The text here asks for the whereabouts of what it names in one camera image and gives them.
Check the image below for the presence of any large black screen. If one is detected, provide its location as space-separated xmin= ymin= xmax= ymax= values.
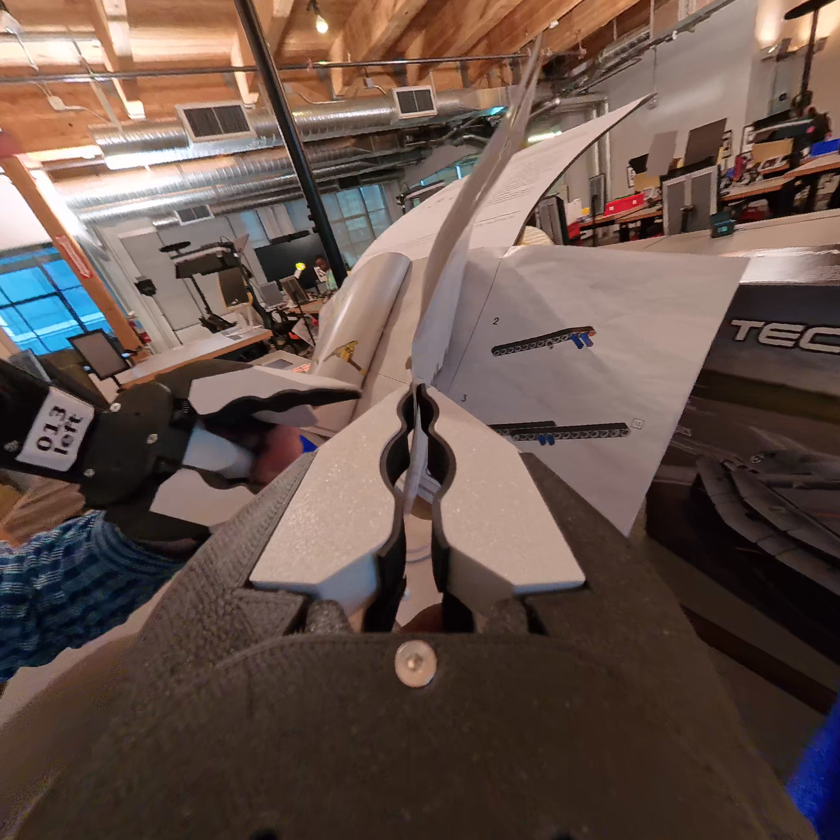
xmin=255 ymin=233 xmax=329 ymax=283

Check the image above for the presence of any white air vent grille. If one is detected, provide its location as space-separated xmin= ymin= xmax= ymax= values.
xmin=392 ymin=85 xmax=438 ymax=120
xmin=176 ymin=101 xmax=258 ymax=143

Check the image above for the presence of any black floor lamp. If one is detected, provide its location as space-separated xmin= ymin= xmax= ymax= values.
xmin=784 ymin=0 xmax=840 ymax=114

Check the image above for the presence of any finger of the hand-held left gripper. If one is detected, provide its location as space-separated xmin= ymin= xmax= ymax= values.
xmin=187 ymin=365 xmax=363 ymax=429
xmin=150 ymin=427 xmax=258 ymax=527

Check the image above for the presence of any black camera stand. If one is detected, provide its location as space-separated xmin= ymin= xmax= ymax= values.
xmin=159 ymin=238 xmax=252 ymax=332

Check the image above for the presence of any dark flat monitor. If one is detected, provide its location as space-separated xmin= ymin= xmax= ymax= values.
xmin=682 ymin=118 xmax=728 ymax=168

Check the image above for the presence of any person's left forearm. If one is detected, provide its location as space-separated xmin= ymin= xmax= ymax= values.
xmin=0 ymin=511 xmax=211 ymax=683

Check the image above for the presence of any white instruction booklet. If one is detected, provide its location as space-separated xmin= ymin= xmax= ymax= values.
xmin=308 ymin=33 xmax=750 ymax=539

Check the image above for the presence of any wooden desk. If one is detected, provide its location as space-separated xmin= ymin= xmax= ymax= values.
xmin=117 ymin=326 xmax=274 ymax=388
xmin=579 ymin=203 xmax=664 ymax=227

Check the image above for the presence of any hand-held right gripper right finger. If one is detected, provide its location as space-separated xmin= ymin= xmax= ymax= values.
xmin=423 ymin=386 xmax=587 ymax=601

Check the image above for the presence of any black lego box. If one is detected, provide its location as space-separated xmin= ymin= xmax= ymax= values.
xmin=640 ymin=244 xmax=840 ymax=716

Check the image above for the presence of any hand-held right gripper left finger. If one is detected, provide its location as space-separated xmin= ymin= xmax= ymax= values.
xmin=249 ymin=382 xmax=421 ymax=611

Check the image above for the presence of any grey cabinet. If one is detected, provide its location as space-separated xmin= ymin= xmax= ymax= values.
xmin=661 ymin=164 xmax=719 ymax=235

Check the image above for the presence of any black tablet on stand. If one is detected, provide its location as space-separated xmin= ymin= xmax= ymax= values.
xmin=69 ymin=330 xmax=129 ymax=380

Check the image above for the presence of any black steel column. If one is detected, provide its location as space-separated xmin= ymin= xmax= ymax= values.
xmin=231 ymin=0 xmax=350 ymax=284

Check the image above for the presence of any person's left hand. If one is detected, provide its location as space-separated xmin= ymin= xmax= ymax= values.
xmin=0 ymin=476 xmax=99 ymax=546

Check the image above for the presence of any large blue plastic bin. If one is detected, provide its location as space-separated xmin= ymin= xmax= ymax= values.
xmin=784 ymin=705 xmax=840 ymax=840

